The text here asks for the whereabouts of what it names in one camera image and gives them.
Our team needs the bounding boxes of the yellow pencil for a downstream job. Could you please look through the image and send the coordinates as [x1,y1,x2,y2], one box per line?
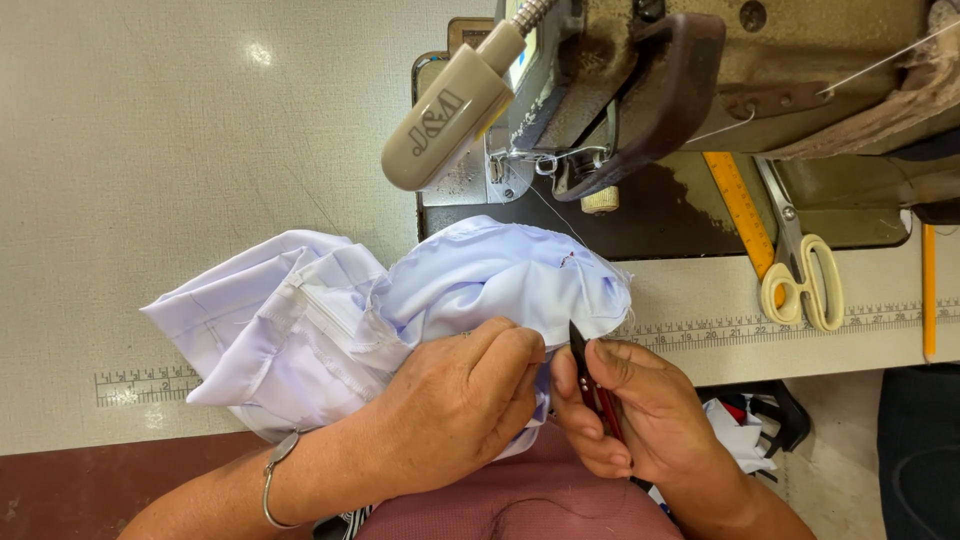
[921,223,938,363]

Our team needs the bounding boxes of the person's maroon clothing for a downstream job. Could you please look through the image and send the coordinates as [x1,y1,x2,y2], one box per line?
[352,420,684,540]

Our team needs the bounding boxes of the white cloth scrap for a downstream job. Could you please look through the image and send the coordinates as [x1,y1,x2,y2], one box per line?
[701,397,779,475]

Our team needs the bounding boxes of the black plastic basket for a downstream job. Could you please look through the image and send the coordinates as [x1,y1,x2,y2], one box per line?
[693,380,813,485]

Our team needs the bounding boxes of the silver bracelet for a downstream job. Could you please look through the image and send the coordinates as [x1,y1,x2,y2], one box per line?
[261,429,303,531]

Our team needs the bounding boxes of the white fabric garment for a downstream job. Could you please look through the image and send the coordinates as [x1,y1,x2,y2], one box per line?
[139,215,635,462]

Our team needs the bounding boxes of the dark blue cloth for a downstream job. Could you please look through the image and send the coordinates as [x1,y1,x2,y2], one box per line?
[876,365,960,540]

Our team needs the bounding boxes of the printed measuring tape strip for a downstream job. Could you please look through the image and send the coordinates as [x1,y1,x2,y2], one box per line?
[94,300,960,408]

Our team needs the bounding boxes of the white sewing thread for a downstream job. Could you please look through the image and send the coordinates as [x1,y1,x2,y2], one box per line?
[682,18,960,145]

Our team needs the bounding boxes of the beige gooseneck machine lamp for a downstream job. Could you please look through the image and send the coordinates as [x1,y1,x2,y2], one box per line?
[381,0,560,192]

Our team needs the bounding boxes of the cream-handled scissors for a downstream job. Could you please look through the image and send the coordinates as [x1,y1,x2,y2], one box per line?
[753,156,846,333]

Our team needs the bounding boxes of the person's left hand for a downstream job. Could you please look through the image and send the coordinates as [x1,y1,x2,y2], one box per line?
[337,316,546,502]

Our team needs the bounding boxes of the yellow ruler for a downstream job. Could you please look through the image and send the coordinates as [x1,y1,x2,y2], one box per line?
[702,152,787,309]

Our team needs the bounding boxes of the person's right hand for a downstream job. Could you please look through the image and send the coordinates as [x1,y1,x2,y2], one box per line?
[549,339,725,489]

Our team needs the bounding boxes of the worn industrial sewing machine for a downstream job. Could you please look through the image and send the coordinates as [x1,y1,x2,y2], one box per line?
[411,0,960,260]

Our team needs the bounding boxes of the red black thread snips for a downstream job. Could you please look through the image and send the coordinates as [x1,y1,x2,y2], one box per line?
[567,320,625,444]

